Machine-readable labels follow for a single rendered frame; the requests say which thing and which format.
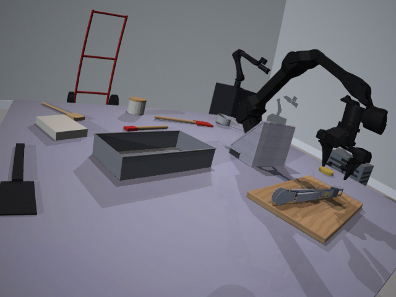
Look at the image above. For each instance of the yellow flat disc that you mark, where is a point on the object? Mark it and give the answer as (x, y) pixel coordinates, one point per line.
(326, 171)

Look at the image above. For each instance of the wooden board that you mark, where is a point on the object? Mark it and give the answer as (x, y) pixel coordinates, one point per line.
(320, 218)

